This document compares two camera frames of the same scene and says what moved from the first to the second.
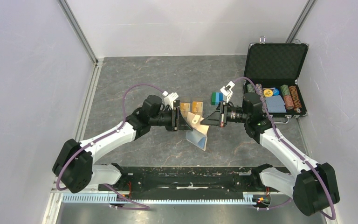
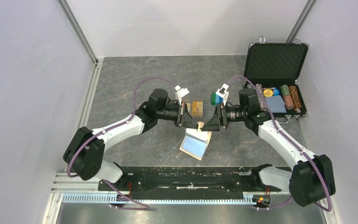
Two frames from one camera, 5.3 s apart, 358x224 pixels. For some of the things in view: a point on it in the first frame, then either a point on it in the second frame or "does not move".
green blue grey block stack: (216, 97) does not move
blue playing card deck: (275, 104) does not move
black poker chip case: (276, 67) does not move
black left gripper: (178, 122) → (187, 122)
